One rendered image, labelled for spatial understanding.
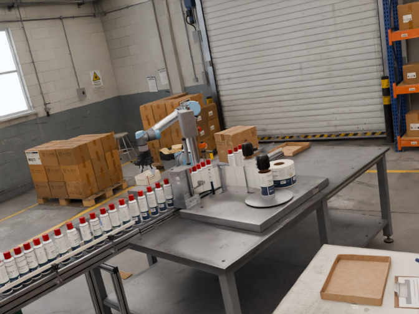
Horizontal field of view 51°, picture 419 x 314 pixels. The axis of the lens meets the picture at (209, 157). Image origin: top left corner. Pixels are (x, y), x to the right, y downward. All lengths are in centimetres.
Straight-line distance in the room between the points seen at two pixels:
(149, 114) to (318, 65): 285
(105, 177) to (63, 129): 260
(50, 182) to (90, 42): 384
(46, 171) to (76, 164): 72
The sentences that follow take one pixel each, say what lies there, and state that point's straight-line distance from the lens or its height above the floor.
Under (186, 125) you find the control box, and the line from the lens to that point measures 317.
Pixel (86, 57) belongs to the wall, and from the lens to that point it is 976.
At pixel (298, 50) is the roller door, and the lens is 755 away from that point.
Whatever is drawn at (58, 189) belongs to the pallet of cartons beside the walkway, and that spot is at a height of 27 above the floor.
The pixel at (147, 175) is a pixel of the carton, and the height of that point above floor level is 102.
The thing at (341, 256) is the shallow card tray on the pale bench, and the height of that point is 82.
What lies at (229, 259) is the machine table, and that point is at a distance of 232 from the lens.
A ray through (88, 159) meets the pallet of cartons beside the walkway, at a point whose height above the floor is 66.
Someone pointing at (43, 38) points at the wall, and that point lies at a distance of 920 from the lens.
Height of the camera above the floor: 189
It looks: 14 degrees down
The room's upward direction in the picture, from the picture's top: 11 degrees counter-clockwise
